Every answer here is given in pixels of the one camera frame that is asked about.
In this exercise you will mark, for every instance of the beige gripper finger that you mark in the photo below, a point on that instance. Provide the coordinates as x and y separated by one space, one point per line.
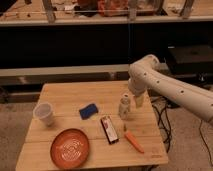
139 100

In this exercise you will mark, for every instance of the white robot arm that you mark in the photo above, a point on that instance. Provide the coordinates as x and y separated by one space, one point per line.
143 73

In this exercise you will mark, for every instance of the small white bottle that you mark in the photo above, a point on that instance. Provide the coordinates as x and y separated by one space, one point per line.
124 106

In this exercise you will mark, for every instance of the orange toy carrot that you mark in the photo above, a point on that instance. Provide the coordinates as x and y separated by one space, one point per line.
132 140

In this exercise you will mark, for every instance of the blue sponge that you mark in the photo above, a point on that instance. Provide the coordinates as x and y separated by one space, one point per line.
88 111

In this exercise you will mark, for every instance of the black box on shelf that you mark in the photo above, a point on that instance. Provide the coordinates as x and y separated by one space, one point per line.
190 59

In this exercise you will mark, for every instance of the wooden folding table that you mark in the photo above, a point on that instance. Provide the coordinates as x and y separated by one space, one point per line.
67 99

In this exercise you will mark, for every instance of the orange patterned plate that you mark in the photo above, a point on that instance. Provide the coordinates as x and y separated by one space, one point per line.
70 149

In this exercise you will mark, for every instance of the translucent plastic cup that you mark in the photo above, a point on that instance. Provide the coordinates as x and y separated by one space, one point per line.
44 112

